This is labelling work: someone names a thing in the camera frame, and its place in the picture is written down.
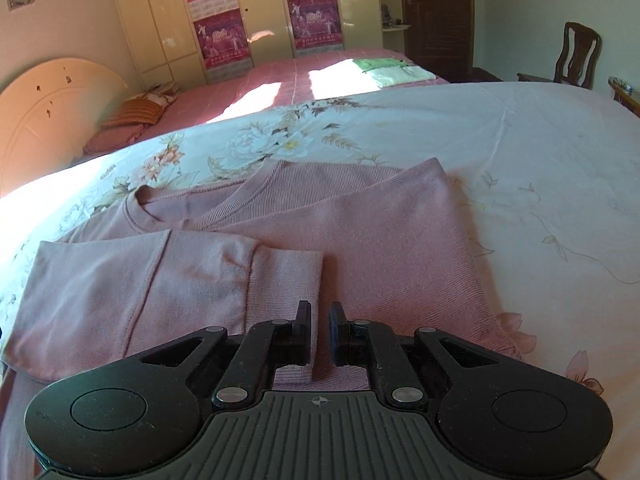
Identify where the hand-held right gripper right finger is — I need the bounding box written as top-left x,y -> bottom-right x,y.
329,301 -> 506,406

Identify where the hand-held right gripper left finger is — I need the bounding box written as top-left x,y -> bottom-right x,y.
125,301 -> 312,408

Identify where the pink ribbed pillow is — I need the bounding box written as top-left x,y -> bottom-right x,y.
0,157 -> 518,480

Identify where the pink checked bed sheet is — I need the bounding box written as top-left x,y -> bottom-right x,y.
75,47 -> 451,166

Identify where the white folded cloth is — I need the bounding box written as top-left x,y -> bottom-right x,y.
370,66 -> 437,88

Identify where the white floral blanket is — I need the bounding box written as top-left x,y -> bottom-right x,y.
0,80 -> 640,480

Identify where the green folded cloth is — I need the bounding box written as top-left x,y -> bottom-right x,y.
352,57 -> 416,74

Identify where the striped orange pillow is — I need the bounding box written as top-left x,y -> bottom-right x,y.
102,97 -> 166,128

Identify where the floral patterned pillow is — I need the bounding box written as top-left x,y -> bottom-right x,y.
145,82 -> 181,107

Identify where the cream corner shelf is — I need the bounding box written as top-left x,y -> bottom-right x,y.
377,0 -> 412,53

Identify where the cream curved headboard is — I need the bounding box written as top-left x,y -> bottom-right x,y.
0,57 -> 130,198

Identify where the dark wooden door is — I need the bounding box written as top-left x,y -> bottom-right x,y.
400,0 -> 475,83

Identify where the cream wardrobe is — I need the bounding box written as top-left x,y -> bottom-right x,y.
105,0 -> 386,88

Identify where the dark wooden chair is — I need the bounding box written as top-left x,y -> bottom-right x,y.
517,21 -> 602,91

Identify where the wooden side table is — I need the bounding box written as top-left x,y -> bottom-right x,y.
608,76 -> 640,118

